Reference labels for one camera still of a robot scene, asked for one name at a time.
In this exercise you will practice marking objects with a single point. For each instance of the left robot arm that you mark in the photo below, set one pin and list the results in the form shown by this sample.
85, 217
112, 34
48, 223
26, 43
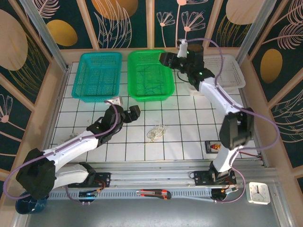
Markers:
75, 147

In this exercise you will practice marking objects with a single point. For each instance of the green plastic basket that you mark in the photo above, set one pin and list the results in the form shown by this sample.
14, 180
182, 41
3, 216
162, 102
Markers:
142, 59

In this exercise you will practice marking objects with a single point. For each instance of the white plastic basket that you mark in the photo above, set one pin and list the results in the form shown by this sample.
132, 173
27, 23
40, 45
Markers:
232, 71

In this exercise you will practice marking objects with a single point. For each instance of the teal plastic basket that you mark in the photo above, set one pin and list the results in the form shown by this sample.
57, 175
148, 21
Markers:
97, 75

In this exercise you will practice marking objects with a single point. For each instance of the small black circuit board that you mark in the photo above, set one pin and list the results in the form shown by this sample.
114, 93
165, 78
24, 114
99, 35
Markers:
87, 194
220, 192

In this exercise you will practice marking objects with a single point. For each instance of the red black utility knife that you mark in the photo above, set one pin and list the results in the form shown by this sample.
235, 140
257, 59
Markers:
154, 194

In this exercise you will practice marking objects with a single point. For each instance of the small black tray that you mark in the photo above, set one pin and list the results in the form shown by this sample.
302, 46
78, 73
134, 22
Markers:
209, 147

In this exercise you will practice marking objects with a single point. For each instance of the dark blue mug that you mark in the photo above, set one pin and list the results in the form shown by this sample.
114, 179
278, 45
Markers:
26, 206

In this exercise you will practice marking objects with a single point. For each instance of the white square clock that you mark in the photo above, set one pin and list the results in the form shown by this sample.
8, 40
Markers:
258, 192

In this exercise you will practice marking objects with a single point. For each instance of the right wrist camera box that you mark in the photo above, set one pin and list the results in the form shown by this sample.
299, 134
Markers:
182, 49

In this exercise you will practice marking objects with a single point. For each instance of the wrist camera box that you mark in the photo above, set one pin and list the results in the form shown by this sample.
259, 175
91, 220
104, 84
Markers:
182, 49
118, 100

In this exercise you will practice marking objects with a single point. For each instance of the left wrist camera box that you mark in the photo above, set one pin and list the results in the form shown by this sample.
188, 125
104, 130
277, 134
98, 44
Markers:
118, 100

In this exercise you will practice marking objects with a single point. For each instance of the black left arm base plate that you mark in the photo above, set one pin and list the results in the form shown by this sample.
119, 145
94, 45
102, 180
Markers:
101, 179

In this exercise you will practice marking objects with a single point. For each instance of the aluminium mounting rail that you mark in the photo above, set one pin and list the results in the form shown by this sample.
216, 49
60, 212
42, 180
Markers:
154, 176

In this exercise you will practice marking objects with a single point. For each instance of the aluminium frame post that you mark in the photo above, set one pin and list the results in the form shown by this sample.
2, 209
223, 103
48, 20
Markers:
44, 35
252, 30

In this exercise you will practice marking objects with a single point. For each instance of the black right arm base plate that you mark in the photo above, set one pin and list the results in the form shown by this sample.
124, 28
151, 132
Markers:
201, 178

